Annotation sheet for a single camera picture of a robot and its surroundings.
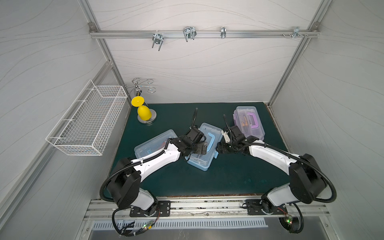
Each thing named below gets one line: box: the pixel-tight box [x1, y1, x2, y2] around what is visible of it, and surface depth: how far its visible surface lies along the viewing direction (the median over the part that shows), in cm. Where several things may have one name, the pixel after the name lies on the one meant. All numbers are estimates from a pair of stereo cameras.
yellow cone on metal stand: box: [131, 96, 157, 124], surface depth 94 cm
